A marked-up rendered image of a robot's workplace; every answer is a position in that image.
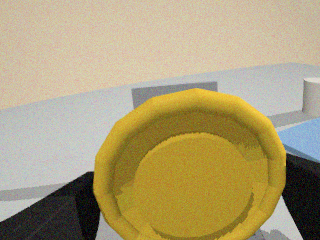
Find yellow round plate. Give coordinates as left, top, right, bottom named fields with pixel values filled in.
left=92, top=88, right=287, bottom=240

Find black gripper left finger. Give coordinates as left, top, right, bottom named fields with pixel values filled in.
left=0, top=171, right=101, bottom=240

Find white cylinder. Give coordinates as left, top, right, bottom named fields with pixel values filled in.
left=303, top=77, right=320, bottom=116

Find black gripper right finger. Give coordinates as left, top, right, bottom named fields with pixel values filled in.
left=281, top=152, right=320, bottom=240

